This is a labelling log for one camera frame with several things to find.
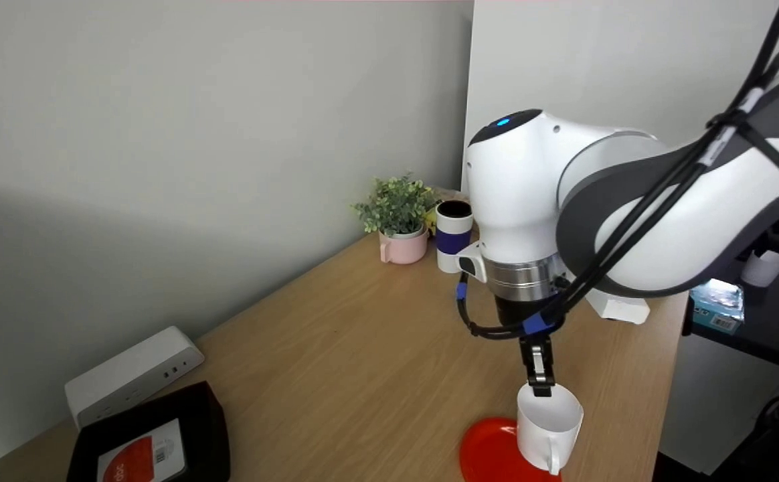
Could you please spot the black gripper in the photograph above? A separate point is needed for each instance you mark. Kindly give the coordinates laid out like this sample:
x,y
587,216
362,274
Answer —
x,y
536,343

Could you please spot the white mug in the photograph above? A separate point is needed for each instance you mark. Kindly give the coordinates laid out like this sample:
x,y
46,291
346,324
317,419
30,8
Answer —
x,y
550,428

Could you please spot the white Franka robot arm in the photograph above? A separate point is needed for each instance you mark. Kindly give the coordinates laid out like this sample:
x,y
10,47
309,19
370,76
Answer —
x,y
647,204

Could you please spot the red plate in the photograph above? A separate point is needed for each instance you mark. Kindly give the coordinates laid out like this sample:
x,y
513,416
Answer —
x,y
492,451

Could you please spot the white cup with blue sleeve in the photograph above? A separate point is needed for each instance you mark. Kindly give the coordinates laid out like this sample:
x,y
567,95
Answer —
x,y
452,236

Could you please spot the blue tissue pack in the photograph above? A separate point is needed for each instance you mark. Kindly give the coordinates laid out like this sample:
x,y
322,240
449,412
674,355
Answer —
x,y
718,309

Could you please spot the green plant in pink pot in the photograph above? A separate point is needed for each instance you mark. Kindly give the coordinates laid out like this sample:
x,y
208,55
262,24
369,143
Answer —
x,y
397,216

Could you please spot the black side desk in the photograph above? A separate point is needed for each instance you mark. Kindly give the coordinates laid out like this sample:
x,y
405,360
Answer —
x,y
765,331

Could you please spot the white paper cup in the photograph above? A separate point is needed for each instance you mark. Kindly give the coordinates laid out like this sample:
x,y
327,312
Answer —
x,y
766,269

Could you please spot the black tray with red card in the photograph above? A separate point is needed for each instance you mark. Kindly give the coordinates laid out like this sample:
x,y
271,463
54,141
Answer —
x,y
152,442

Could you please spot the white rectangular box device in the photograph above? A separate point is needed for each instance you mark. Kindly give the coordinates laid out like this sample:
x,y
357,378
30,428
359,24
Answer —
x,y
131,374

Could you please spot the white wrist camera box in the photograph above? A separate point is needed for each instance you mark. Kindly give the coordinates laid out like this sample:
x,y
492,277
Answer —
x,y
620,309

